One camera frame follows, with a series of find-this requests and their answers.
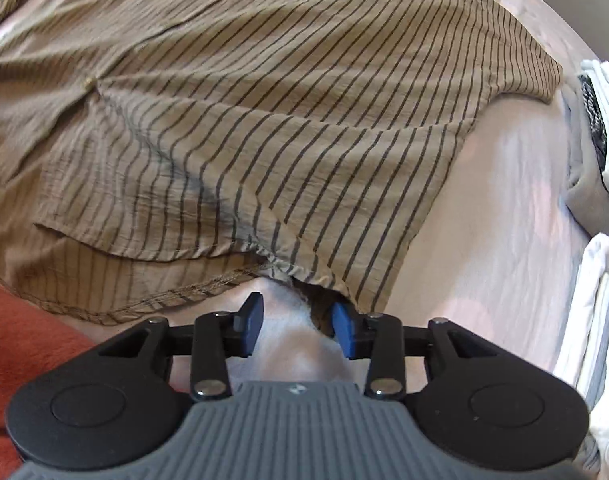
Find folded white clothes stack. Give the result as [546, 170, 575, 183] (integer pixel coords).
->
[556, 233, 609, 479]

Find folded grey and white clothes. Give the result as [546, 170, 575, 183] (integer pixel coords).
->
[562, 60, 609, 236]

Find pink dotted bed sheet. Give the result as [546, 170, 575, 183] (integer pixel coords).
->
[0, 0, 592, 380]

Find red fleece sleeve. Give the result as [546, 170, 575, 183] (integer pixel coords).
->
[0, 285, 93, 479]

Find brown striped shirt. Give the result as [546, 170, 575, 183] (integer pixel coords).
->
[0, 0, 562, 324]

